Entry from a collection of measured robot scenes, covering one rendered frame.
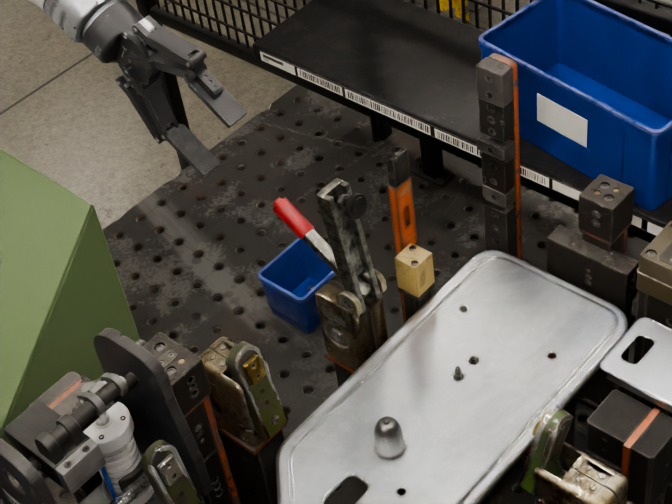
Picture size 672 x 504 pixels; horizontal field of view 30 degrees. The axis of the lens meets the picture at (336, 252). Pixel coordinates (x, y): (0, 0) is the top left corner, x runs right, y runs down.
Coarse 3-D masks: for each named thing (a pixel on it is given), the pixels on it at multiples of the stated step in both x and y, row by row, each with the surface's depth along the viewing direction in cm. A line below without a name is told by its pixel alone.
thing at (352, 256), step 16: (320, 192) 140; (336, 192) 141; (320, 208) 141; (336, 208) 140; (352, 208) 138; (336, 224) 141; (352, 224) 144; (336, 240) 143; (352, 240) 146; (336, 256) 145; (352, 256) 146; (368, 256) 147; (352, 272) 146; (368, 272) 148; (352, 288) 147
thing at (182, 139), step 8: (184, 128) 158; (168, 136) 157; (176, 136) 157; (184, 136) 158; (192, 136) 158; (176, 144) 157; (184, 144) 157; (192, 144) 158; (200, 144) 158; (184, 152) 157; (192, 152) 157; (200, 152) 157; (208, 152) 158; (192, 160) 157; (200, 160) 157; (208, 160) 157; (216, 160) 158; (200, 168) 157; (208, 168) 157
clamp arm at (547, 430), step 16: (544, 416) 128; (560, 416) 127; (544, 432) 127; (560, 432) 127; (544, 448) 129; (560, 448) 132; (528, 464) 133; (544, 464) 131; (560, 464) 135; (528, 480) 135
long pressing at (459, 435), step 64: (512, 256) 160; (448, 320) 153; (512, 320) 152; (576, 320) 151; (384, 384) 147; (448, 384) 146; (512, 384) 145; (576, 384) 144; (320, 448) 142; (448, 448) 140; (512, 448) 139
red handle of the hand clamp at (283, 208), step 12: (276, 204) 150; (288, 204) 150; (288, 216) 150; (300, 216) 150; (300, 228) 150; (312, 228) 150; (312, 240) 150; (324, 240) 150; (324, 252) 150; (336, 264) 149; (360, 288) 149
